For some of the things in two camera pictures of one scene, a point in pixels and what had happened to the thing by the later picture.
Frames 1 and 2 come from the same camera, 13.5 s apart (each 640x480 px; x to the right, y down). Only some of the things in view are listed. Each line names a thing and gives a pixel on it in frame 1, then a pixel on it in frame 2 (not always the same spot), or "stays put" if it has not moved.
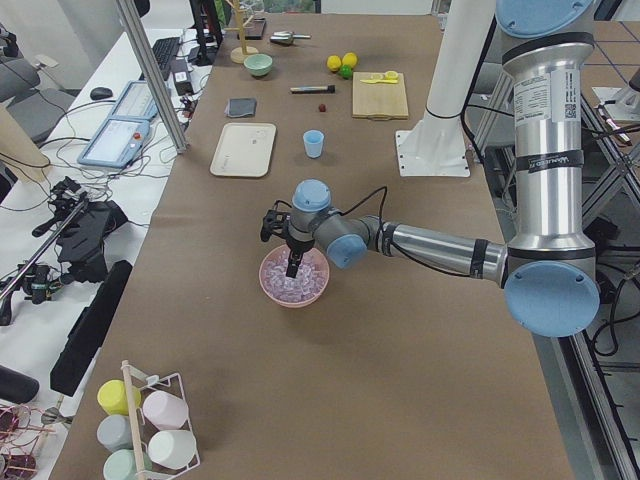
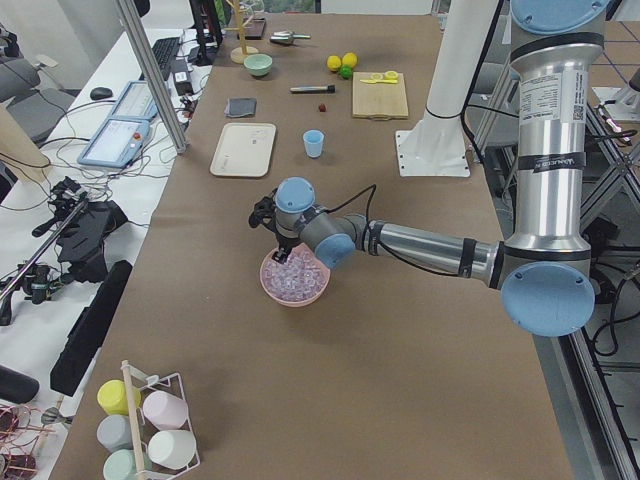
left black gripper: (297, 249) to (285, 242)
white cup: (172, 448) stays put
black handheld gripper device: (77, 250) stays put
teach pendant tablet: (115, 143) stays put
